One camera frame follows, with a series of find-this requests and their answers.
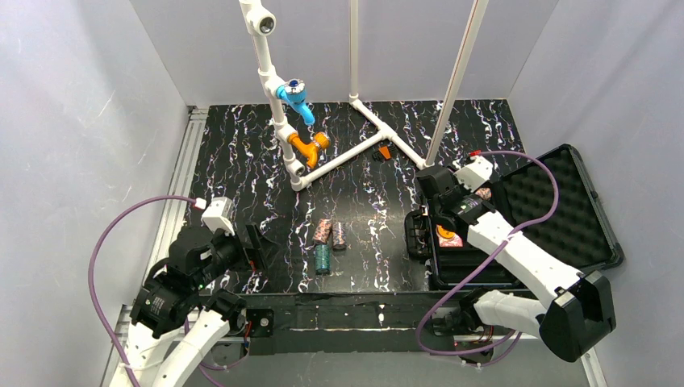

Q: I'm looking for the black poker carrying case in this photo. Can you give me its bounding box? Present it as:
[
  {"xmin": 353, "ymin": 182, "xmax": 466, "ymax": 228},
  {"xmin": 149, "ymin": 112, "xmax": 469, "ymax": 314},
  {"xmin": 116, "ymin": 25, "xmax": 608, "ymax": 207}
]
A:
[{"xmin": 404, "ymin": 144, "xmax": 624, "ymax": 290}]

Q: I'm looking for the small orange black clip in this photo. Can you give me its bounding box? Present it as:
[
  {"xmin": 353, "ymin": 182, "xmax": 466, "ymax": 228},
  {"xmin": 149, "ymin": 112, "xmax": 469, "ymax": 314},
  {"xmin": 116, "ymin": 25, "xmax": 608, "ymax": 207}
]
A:
[{"xmin": 373, "ymin": 145, "xmax": 394, "ymax": 161}]

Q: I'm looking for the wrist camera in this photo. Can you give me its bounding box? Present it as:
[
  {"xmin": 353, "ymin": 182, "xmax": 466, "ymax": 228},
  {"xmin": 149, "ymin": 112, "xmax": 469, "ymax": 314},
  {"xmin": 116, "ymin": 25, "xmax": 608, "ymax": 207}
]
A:
[
  {"xmin": 455, "ymin": 153, "xmax": 494, "ymax": 192},
  {"xmin": 194, "ymin": 197, "xmax": 236, "ymax": 236}
]

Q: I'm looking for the yellow big blind button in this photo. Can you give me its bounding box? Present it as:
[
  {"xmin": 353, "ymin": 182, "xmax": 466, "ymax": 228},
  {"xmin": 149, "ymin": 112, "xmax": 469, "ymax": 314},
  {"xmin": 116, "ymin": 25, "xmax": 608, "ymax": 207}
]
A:
[{"xmin": 436, "ymin": 225, "xmax": 457, "ymax": 240}]

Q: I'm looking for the green blue chip stack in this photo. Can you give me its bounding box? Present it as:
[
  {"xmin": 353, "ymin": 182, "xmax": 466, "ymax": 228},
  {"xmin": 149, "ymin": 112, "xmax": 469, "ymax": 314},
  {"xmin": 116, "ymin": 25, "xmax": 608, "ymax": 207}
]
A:
[{"xmin": 314, "ymin": 244, "xmax": 331, "ymax": 275}]

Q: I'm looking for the orange plastic faucet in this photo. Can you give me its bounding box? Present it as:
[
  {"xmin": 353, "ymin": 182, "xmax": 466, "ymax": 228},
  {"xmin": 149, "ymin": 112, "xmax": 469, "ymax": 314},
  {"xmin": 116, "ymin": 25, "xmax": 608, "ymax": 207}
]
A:
[{"xmin": 287, "ymin": 131, "xmax": 331, "ymax": 169}]

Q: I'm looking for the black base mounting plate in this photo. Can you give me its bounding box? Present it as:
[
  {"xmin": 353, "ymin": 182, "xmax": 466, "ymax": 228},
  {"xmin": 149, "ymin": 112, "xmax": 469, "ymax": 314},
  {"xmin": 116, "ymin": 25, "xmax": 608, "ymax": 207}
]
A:
[{"xmin": 194, "ymin": 290, "xmax": 514, "ymax": 357}]

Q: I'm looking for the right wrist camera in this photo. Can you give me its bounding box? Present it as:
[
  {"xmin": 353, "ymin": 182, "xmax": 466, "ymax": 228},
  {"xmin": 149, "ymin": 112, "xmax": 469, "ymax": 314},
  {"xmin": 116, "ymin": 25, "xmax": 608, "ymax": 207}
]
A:
[{"xmin": 455, "ymin": 153, "xmax": 494, "ymax": 192}]

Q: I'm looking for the red card deck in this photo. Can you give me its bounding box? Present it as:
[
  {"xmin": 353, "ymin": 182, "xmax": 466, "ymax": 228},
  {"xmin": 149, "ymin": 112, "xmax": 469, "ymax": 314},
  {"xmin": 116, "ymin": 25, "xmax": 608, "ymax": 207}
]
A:
[{"xmin": 436, "ymin": 232, "xmax": 463, "ymax": 248}]

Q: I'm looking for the red black chip stack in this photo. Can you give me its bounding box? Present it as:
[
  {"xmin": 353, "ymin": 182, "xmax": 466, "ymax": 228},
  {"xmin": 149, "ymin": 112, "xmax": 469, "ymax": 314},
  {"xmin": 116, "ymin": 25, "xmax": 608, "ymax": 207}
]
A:
[{"xmin": 475, "ymin": 187, "xmax": 492, "ymax": 201}]

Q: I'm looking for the white pvc pipe frame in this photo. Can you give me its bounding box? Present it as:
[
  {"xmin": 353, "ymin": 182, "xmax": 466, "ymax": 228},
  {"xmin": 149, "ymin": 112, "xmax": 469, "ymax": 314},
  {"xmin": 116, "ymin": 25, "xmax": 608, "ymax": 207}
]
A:
[{"xmin": 237, "ymin": 0, "xmax": 490, "ymax": 192}]

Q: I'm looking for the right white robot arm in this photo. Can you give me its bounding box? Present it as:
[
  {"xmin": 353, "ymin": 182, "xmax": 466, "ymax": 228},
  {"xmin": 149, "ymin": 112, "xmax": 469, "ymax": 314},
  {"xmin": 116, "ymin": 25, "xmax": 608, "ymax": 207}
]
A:
[{"xmin": 417, "ymin": 162, "xmax": 616, "ymax": 362}]

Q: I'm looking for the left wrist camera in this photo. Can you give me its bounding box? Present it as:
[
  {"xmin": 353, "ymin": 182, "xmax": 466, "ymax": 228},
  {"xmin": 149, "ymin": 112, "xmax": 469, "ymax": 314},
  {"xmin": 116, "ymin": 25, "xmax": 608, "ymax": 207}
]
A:
[{"xmin": 194, "ymin": 197, "xmax": 236, "ymax": 236}]

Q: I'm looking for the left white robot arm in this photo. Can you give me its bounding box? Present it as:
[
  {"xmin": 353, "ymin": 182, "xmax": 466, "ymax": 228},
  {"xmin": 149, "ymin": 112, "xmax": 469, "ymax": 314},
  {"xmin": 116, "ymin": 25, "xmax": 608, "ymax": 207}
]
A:
[{"xmin": 111, "ymin": 224, "xmax": 278, "ymax": 386}]

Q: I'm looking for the blue plastic faucet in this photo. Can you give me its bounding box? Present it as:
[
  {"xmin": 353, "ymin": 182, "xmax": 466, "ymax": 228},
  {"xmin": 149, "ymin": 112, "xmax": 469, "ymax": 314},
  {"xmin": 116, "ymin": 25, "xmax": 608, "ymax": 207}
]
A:
[{"xmin": 276, "ymin": 78, "xmax": 315, "ymax": 127}]

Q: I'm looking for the orange white chip stack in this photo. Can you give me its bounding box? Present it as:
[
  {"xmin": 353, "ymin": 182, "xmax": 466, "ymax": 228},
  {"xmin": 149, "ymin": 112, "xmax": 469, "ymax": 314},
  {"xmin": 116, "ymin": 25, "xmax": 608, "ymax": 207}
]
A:
[{"xmin": 313, "ymin": 218, "xmax": 333, "ymax": 245}]

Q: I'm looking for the aluminium frame rail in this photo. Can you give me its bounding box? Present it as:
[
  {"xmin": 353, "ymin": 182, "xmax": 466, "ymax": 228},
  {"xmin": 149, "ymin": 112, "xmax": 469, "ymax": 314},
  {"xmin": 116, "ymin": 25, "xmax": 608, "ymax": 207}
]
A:
[{"xmin": 100, "ymin": 106, "xmax": 209, "ymax": 386}]

